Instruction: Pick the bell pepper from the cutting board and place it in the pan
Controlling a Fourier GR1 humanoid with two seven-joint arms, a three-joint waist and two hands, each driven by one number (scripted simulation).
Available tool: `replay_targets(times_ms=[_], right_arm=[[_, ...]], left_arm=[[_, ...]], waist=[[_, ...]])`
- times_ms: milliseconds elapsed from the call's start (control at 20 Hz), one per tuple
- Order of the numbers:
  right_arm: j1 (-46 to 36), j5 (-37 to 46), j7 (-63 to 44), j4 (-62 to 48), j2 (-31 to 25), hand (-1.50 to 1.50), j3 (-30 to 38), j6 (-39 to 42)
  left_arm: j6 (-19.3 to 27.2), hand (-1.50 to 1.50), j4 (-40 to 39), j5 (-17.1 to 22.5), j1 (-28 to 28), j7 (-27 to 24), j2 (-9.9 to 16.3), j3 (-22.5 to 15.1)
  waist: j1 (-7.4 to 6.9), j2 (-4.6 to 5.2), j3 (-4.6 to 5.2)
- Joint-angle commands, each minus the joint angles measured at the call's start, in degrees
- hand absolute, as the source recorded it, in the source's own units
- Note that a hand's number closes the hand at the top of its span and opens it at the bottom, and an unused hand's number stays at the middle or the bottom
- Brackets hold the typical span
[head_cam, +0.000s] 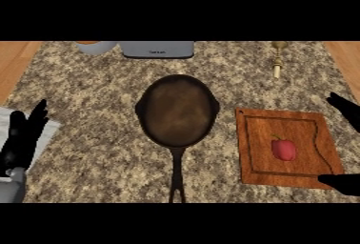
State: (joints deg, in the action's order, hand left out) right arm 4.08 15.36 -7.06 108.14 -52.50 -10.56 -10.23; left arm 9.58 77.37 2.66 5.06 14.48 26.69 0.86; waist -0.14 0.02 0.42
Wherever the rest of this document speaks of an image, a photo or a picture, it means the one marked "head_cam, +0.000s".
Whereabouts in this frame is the brown wooden cutting board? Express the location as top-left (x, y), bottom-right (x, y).
top-left (233, 107), bottom-right (346, 191)

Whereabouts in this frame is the brass utensil with pale handle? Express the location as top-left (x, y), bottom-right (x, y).
top-left (270, 40), bottom-right (290, 79)

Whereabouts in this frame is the white cloth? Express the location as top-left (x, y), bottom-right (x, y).
top-left (0, 106), bottom-right (64, 183)

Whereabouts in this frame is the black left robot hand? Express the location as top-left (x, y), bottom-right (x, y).
top-left (0, 98), bottom-right (51, 179)

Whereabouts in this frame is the dark cast iron pan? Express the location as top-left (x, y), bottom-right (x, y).
top-left (135, 73), bottom-right (223, 204)

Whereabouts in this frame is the red bell pepper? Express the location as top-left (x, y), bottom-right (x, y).
top-left (270, 133), bottom-right (298, 162)

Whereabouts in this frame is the pale grey appliance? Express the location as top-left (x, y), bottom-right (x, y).
top-left (118, 40), bottom-right (197, 60)

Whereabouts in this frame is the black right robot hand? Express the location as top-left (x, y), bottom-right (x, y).
top-left (316, 91), bottom-right (360, 196)

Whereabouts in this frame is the pale grey round container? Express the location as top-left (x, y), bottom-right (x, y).
top-left (76, 40), bottom-right (120, 56)

